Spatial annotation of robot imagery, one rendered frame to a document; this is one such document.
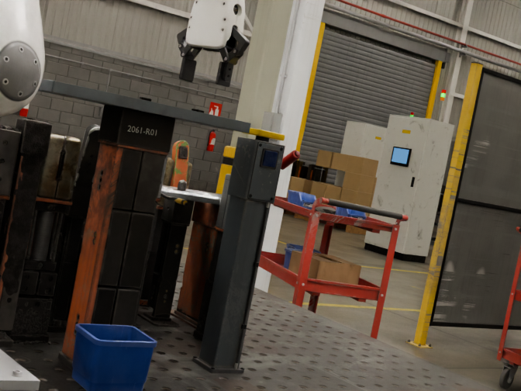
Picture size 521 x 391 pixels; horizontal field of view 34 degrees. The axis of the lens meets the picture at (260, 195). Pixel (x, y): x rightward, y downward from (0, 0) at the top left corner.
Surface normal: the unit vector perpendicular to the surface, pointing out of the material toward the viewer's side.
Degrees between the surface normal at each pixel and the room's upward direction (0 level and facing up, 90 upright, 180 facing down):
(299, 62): 90
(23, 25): 60
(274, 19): 90
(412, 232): 90
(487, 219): 91
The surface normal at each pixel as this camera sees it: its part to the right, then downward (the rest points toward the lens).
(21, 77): 0.85, 0.19
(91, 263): -0.81, -0.13
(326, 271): 0.48, 0.14
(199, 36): -0.65, 0.03
